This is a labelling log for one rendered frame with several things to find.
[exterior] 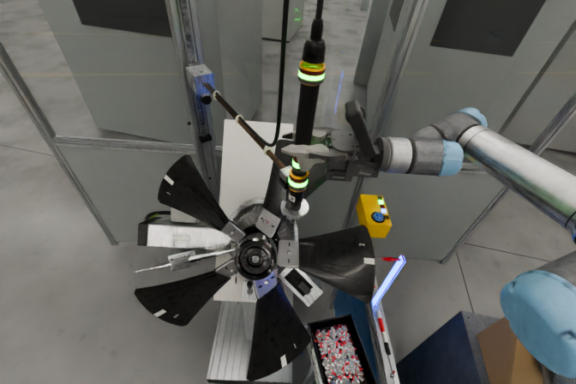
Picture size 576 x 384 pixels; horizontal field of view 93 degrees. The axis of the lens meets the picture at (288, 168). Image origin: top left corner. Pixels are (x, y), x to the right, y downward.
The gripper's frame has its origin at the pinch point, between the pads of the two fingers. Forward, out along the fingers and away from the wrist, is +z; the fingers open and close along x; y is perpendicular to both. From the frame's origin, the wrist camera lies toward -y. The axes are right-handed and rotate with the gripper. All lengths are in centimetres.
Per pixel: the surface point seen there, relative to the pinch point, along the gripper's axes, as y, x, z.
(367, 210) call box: 53, 28, -35
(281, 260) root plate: 41.5, -2.7, -0.7
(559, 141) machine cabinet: 145, 233, -336
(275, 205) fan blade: 30.2, 8.5, 2.1
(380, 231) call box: 58, 21, -40
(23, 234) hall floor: 159, 75, 197
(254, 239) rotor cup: 33.1, -1.8, 7.4
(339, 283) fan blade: 42.8, -8.3, -17.3
